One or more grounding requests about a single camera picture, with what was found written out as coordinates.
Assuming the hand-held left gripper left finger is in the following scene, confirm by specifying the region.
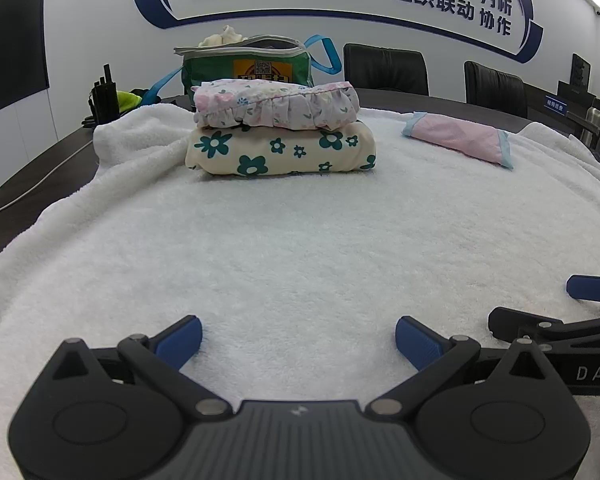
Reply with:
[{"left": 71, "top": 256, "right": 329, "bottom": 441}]
[{"left": 45, "top": 315, "right": 233, "bottom": 418}]

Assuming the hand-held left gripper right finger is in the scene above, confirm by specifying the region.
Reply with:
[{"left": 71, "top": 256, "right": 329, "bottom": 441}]
[{"left": 367, "top": 315, "right": 556, "bottom": 418}]

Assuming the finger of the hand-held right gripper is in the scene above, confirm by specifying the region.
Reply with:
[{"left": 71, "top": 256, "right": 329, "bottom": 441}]
[
  {"left": 487, "top": 306, "right": 573, "bottom": 348},
  {"left": 566, "top": 274, "right": 600, "bottom": 305}
]

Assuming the pink floral garment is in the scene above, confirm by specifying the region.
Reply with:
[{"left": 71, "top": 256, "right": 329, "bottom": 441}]
[{"left": 190, "top": 80, "right": 361, "bottom": 130}]

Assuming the white fluffy towel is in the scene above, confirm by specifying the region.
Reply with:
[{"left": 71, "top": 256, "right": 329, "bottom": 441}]
[{"left": 0, "top": 95, "right": 600, "bottom": 461}]

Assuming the metal thermos flask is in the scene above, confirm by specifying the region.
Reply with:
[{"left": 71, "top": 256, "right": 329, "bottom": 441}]
[{"left": 582, "top": 97, "right": 600, "bottom": 148}]

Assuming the pink cloth with blue trim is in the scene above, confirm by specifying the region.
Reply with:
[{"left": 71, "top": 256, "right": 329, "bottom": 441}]
[{"left": 401, "top": 111, "right": 514, "bottom": 170}]

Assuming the black desk monitor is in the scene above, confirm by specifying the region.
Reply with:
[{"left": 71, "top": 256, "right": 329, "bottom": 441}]
[{"left": 560, "top": 52, "right": 593, "bottom": 98}]

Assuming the black office chair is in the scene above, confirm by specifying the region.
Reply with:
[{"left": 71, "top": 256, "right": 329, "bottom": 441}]
[
  {"left": 342, "top": 43, "right": 430, "bottom": 97},
  {"left": 463, "top": 60, "right": 529, "bottom": 118}
]

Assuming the cream garment with green flowers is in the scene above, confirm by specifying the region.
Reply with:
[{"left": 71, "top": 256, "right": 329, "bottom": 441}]
[{"left": 184, "top": 121, "right": 377, "bottom": 177}]

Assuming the yellow-green item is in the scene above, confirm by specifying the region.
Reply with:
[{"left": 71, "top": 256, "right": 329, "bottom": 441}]
[{"left": 116, "top": 89, "right": 143, "bottom": 111}]

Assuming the black radio in charger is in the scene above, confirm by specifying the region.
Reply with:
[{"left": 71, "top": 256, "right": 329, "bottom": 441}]
[{"left": 81, "top": 63, "right": 119, "bottom": 127}]

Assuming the cream cloth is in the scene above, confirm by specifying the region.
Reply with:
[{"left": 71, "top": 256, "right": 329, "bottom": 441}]
[{"left": 200, "top": 25, "right": 246, "bottom": 47}]

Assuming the white cable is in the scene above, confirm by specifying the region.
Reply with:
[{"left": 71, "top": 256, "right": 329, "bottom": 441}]
[{"left": 0, "top": 146, "right": 96, "bottom": 222}]

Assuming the green bag with blue strap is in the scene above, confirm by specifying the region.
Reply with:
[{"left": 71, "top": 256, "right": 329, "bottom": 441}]
[{"left": 142, "top": 34, "right": 342, "bottom": 106}]

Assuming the blue wall lettering decal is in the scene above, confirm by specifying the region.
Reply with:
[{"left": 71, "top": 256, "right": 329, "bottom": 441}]
[{"left": 131, "top": 0, "right": 545, "bottom": 65}]

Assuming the dark wall screen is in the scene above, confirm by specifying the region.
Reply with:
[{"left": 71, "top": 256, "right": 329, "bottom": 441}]
[{"left": 0, "top": 0, "right": 51, "bottom": 121}]

